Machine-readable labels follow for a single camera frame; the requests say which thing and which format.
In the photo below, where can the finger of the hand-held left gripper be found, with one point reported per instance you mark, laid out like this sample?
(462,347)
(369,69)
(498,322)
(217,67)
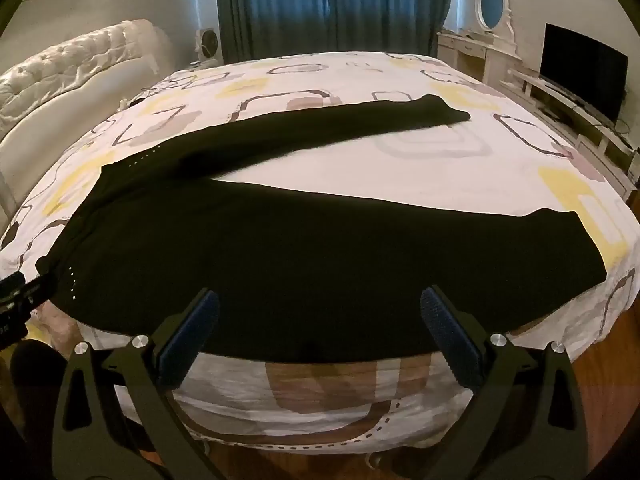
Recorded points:
(39,290)

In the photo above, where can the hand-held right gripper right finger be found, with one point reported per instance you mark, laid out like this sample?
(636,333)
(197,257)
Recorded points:
(450,335)

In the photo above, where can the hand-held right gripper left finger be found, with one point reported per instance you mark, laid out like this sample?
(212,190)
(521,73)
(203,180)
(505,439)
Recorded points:
(187,337)

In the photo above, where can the black pants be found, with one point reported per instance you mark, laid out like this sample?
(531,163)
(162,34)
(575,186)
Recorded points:
(310,255)

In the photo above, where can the person's dark trouser leg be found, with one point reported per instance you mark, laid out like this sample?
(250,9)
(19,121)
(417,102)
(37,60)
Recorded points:
(30,400)

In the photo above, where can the bed with patterned sheet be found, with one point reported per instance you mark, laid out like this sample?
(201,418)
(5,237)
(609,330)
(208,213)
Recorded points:
(380,170)

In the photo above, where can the white tufted headboard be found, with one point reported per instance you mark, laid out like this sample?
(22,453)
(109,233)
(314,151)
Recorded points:
(55,75)

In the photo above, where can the white television stand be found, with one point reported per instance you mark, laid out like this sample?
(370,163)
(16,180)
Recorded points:
(575,115)

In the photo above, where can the white dressing table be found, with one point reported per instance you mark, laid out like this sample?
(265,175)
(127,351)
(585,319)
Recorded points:
(475,55)

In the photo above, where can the black television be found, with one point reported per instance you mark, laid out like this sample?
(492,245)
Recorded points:
(582,72)

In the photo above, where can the white oval vanity mirror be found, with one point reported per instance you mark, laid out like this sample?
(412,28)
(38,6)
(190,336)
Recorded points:
(492,2)

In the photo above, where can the blue curtain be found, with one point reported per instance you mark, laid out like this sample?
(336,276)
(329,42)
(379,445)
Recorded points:
(330,5)

